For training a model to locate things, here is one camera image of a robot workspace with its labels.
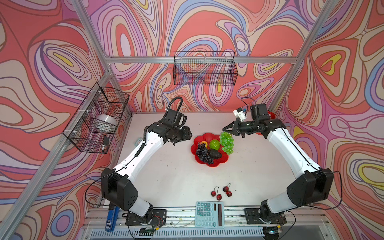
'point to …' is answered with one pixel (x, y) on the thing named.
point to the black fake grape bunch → (202, 152)
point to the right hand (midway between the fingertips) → (224, 132)
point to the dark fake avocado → (214, 154)
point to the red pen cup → (271, 117)
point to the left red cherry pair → (213, 193)
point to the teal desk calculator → (209, 214)
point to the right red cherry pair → (226, 189)
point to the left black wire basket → (92, 127)
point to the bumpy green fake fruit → (214, 144)
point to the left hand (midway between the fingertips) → (190, 134)
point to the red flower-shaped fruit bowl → (207, 137)
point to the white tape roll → (104, 122)
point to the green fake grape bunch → (227, 140)
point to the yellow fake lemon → (205, 142)
